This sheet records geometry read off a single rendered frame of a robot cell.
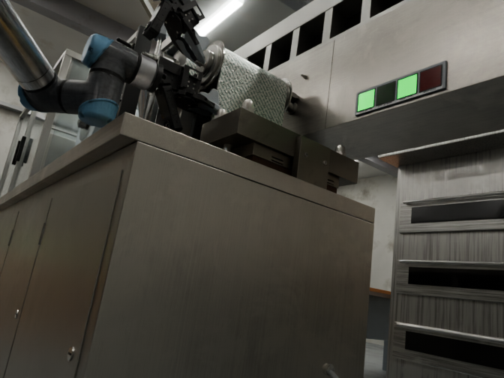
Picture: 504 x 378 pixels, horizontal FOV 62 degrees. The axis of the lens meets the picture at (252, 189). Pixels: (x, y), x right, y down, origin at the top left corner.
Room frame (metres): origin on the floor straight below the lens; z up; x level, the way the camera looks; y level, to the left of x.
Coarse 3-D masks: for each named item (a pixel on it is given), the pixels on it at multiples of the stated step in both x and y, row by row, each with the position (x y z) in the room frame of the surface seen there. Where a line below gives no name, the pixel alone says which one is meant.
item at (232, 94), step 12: (228, 84) 1.02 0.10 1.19; (240, 84) 1.05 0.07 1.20; (228, 96) 1.03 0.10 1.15; (240, 96) 1.05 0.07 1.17; (252, 96) 1.07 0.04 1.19; (264, 96) 1.10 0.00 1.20; (228, 108) 1.03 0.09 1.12; (264, 108) 1.10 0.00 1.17; (276, 108) 1.13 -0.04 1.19; (276, 120) 1.13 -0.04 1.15
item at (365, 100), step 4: (364, 92) 1.00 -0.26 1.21; (368, 92) 0.99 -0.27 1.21; (372, 92) 0.98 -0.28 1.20; (360, 96) 1.01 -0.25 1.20; (364, 96) 1.00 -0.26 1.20; (368, 96) 0.99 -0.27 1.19; (372, 96) 0.98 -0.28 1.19; (360, 100) 1.01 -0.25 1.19; (364, 100) 1.00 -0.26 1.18; (368, 100) 0.99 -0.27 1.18; (372, 100) 0.98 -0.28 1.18; (360, 104) 1.01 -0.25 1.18; (364, 104) 1.00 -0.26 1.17; (368, 104) 0.99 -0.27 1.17; (372, 104) 0.98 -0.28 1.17; (360, 108) 1.01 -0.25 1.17; (364, 108) 1.00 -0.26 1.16
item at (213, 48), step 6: (210, 48) 1.04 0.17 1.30; (216, 48) 1.01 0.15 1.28; (216, 54) 1.01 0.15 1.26; (216, 60) 1.00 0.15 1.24; (216, 66) 1.01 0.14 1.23; (210, 72) 1.02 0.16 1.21; (204, 78) 1.04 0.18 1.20; (210, 78) 1.03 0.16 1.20; (216, 78) 1.03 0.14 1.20; (216, 84) 1.05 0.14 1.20
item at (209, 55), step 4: (204, 52) 1.04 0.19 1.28; (208, 52) 1.02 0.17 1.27; (212, 52) 1.02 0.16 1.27; (208, 56) 1.01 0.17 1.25; (212, 56) 1.02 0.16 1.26; (208, 60) 1.01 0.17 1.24; (212, 60) 1.02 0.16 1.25; (208, 64) 1.02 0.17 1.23; (196, 68) 1.06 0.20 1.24; (200, 68) 1.04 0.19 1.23; (204, 68) 1.02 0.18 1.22; (208, 68) 1.03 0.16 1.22; (196, 72) 1.06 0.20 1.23; (204, 72) 1.03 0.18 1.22
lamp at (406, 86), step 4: (412, 76) 0.89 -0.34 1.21; (416, 76) 0.88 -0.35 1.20; (400, 80) 0.92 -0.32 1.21; (404, 80) 0.91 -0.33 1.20; (408, 80) 0.90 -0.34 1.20; (412, 80) 0.89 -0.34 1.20; (416, 80) 0.88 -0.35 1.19; (400, 84) 0.92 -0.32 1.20; (404, 84) 0.91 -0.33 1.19; (408, 84) 0.90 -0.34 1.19; (412, 84) 0.89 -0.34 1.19; (400, 88) 0.92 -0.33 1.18; (404, 88) 0.91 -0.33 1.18; (408, 88) 0.90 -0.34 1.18; (412, 88) 0.89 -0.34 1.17; (400, 92) 0.91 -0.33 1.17; (404, 92) 0.91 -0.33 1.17; (408, 92) 0.90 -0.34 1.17; (412, 92) 0.89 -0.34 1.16; (400, 96) 0.91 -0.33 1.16; (404, 96) 0.91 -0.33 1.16
